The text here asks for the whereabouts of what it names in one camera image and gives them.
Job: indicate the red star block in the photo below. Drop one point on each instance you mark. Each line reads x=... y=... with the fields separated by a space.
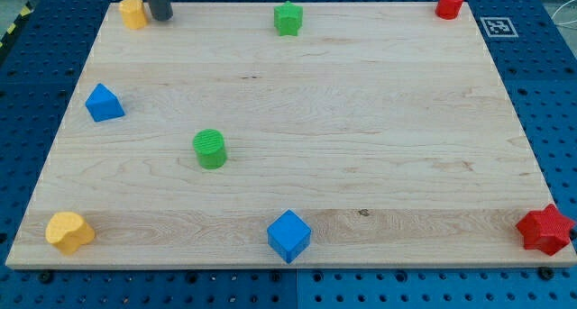
x=547 y=230

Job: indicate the blue cube block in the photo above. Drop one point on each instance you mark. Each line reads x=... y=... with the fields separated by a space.
x=289 y=236

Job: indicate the yellow hexagon block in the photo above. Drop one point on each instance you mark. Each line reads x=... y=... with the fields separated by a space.
x=133 y=14

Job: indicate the green cylinder block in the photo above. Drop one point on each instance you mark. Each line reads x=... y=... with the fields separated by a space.
x=210 y=149

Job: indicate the yellow heart block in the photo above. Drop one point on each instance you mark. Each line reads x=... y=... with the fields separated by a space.
x=68 y=231

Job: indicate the blue triangle block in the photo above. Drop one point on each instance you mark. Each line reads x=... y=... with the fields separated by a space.
x=103 y=104

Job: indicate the white fiducial marker tag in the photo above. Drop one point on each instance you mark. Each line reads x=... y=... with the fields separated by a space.
x=498 y=27

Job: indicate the red cylinder block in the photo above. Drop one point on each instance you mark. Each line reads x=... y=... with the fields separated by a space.
x=448 y=9

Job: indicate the green star block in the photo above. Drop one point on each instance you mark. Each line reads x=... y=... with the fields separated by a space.
x=288 y=18

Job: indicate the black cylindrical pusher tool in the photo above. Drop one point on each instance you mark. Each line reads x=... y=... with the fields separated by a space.
x=161 y=10

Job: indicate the wooden board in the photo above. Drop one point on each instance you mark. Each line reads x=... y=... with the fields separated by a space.
x=385 y=128

